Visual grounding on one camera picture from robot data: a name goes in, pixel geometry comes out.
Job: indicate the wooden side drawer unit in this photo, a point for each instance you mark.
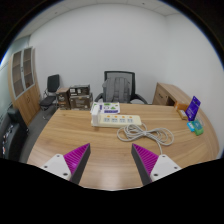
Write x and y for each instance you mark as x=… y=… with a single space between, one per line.
x=163 y=93

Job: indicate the wooden glass-door cabinet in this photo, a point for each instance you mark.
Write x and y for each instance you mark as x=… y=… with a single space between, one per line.
x=26 y=100

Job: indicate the orange box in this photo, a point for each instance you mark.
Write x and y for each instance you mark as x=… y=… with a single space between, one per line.
x=181 y=106

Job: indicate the white printed packaging card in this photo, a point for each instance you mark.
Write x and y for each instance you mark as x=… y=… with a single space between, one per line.
x=108 y=107

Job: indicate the small tan box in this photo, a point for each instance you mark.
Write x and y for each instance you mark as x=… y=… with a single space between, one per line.
x=182 y=114

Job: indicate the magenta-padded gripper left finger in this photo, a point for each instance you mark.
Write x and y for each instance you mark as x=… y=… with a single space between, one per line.
x=60 y=165

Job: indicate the grey backpack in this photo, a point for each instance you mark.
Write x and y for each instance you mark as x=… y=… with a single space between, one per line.
x=116 y=89

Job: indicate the large dark cardboard box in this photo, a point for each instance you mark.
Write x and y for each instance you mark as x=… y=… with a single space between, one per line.
x=80 y=102

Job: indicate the purple sign stand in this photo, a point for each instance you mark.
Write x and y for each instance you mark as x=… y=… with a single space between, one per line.
x=193 y=108

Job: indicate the black mesh office chair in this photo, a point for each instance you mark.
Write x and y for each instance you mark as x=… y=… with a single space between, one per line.
x=118 y=74

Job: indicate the black visitor chair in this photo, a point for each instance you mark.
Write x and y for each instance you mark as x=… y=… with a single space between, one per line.
x=52 y=83

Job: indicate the small dark cardboard box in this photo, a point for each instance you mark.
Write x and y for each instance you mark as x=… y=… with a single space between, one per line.
x=79 y=90

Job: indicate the cream power strip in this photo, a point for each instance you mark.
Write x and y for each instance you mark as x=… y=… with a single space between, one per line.
x=121 y=120

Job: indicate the black sofa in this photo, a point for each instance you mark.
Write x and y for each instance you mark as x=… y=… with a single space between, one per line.
x=13 y=136

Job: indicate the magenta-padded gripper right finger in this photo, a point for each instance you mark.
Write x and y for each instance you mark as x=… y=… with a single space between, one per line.
x=163 y=165

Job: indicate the small blue box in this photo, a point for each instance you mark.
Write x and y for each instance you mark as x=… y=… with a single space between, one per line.
x=190 y=126

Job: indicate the brown cardboard box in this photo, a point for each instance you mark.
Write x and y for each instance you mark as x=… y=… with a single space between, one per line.
x=62 y=98

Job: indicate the green box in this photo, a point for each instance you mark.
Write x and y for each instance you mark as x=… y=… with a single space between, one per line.
x=198 y=128

